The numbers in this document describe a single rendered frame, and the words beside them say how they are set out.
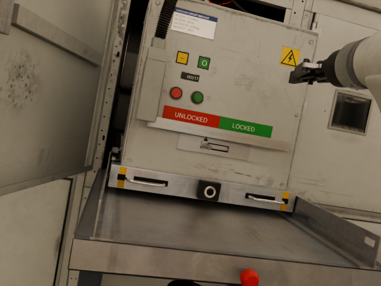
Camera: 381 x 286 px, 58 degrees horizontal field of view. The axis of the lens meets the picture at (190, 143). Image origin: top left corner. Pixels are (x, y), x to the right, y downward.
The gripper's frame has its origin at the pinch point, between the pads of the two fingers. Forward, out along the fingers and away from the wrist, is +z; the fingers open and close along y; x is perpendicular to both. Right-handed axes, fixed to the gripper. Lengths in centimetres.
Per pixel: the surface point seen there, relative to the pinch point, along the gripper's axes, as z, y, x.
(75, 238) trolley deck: -21, -45, -38
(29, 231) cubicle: 45, -64, -63
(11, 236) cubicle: 45, -70, -66
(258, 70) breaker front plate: 13.4, -5.5, 2.0
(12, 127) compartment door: 5, -64, -24
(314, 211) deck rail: 2.1, 13.4, -33.3
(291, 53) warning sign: 13.4, 3.3, 8.7
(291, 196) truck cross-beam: 12.1, 11.7, -31.9
